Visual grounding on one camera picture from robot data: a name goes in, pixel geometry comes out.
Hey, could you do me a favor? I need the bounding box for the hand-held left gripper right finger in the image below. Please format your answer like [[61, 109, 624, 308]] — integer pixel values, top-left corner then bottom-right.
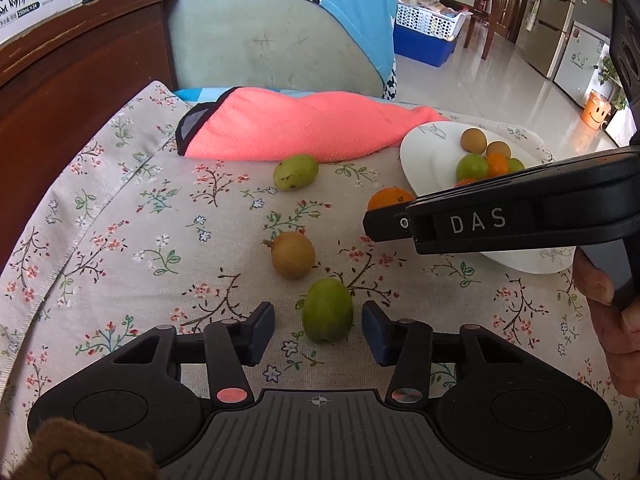
[[361, 300, 531, 406]]

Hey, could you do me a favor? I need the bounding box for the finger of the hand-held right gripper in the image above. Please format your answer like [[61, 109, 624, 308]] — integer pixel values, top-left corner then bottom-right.
[[363, 203, 413, 243]]

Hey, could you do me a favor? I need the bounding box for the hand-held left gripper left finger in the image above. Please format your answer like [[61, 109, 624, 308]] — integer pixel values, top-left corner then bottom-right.
[[112, 301, 277, 406]]

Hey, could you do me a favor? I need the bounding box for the large green jujube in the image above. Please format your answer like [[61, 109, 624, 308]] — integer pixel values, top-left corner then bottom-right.
[[456, 153, 490, 182], [302, 278, 354, 344]]

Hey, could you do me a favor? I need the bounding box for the white plate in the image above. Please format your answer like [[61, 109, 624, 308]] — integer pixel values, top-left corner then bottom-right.
[[400, 122, 578, 275]]

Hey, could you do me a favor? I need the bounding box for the tan longan with stem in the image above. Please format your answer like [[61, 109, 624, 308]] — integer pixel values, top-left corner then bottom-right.
[[262, 231, 316, 281]]

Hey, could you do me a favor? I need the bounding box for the tan round longan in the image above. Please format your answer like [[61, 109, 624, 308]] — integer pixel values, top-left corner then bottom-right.
[[461, 128, 487, 153]]

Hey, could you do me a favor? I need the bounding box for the speckled green jujube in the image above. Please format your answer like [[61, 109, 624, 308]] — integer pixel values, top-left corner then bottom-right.
[[273, 154, 319, 192]]

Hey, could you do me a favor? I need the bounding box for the person's right hand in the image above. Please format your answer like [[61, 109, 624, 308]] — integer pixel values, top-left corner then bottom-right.
[[572, 250, 640, 398]]

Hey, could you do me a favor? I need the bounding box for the white box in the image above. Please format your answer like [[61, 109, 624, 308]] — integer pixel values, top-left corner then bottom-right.
[[605, 107, 638, 143]]

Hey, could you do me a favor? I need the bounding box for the orange smiley cup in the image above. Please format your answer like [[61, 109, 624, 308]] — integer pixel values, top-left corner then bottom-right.
[[580, 91, 612, 128]]

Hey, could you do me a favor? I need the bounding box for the pink towel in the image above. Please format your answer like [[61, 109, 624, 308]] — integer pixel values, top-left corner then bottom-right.
[[175, 87, 451, 163]]

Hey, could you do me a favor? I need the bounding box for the green potted plant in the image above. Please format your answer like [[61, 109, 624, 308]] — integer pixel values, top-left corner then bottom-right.
[[597, 55, 628, 111]]

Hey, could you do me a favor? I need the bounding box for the small white fridge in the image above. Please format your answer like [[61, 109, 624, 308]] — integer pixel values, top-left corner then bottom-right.
[[552, 21, 613, 107]]

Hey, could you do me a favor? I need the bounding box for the floral tablecloth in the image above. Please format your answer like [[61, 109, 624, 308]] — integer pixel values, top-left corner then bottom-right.
[[0, 80, 640, 480]]

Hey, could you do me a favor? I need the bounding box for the blue plastic bin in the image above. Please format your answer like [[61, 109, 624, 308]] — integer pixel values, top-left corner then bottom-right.
[[392, 25, 458, 68]]

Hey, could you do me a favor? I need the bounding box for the silver refrigerator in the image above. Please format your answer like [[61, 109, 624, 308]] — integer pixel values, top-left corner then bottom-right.
[[515, 0, 618, 78]]

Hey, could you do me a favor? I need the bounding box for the white perforated basket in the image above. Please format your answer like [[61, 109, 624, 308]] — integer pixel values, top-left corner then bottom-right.
[[395, 1, 466, 41]]

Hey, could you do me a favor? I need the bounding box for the pale green chair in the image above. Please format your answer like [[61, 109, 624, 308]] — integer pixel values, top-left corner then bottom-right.
[[167, 0, 396, 96]]

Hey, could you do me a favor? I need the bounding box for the blue patterned sheet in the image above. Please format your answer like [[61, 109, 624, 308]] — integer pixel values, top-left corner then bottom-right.
[[172, 87, 228, 106]]

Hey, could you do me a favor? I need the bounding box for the brown plush fabric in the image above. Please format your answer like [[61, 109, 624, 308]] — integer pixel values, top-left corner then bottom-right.
[[0, 417, 161, 480]]

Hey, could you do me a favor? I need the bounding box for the dark wooden headboard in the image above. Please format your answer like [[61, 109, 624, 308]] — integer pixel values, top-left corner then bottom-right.
[[0, 0, 181, 266]]

